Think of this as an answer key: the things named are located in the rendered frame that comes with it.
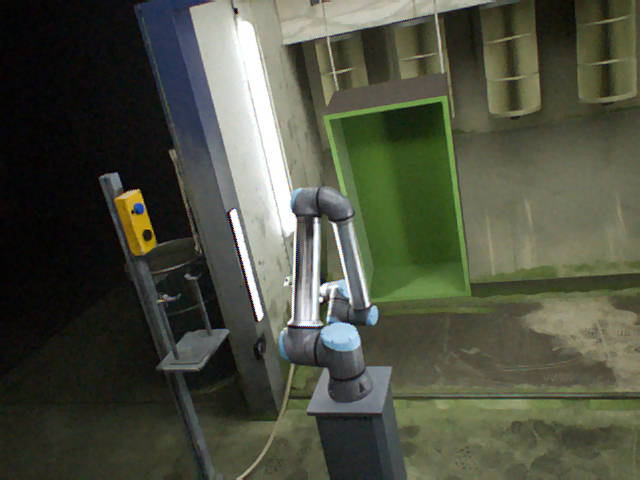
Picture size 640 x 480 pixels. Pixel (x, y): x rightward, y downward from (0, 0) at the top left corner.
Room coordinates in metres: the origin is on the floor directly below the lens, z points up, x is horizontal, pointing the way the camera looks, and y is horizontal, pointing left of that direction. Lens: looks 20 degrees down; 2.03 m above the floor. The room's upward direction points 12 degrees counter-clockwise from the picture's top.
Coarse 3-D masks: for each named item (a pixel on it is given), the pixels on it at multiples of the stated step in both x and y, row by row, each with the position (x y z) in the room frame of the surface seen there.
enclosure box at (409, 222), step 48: (336, 96) 3.08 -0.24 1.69; (384, 96) 2.88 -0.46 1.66; (432, 96) 2.71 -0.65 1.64; (336, 144) 3.01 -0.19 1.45; (384, 144) 3.18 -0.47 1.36; (432, 144) 3.11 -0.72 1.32; (384, 192) 3.26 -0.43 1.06; (432, 192) 3.18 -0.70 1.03; (384, 240) 3.34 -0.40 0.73; (432, 240) 3.26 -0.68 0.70; (384, 288) 3.17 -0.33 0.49; (432, 288) 3.06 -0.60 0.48
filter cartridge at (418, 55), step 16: (432, 16) 3.87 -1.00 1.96; (400, 32) 3.95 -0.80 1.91; (416, 32) 3.89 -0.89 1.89; (432, 32) 3.87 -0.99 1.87; (400, 48) 3.97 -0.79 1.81; (416, 48) 3.89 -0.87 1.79; (432, 48) 3.88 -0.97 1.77; (400, 64) 4.02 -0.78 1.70; (416, 64) 3.90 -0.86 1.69; (432, 64) 3.88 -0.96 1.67; (448, 64) 3.98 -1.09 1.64; (448, 80) 3.93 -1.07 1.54
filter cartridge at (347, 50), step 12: (324, 36) 4.08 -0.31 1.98; (336, 36) 4.04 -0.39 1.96; (348, 36) 4.06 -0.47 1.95; (360, 36) 4.16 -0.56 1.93; (324, 48) 4.10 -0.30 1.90; (336, 48) 4.08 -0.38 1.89; (348, 48) 4.07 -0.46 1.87; (360, 48) 4.13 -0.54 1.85; (324, 60) 4.12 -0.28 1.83; (336, 60) 4.08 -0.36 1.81; (348, 60) 4.08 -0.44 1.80; (360, 60) 4.12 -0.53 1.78; (324, 72) 4.15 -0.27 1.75; (336, 72) 4.07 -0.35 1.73; (348, 72) 4.08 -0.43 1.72; (360, 72) 4.10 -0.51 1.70; (324, 84) 4.17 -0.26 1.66; (348, 84) 4.08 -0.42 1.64; (360, 84) 4.09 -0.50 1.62
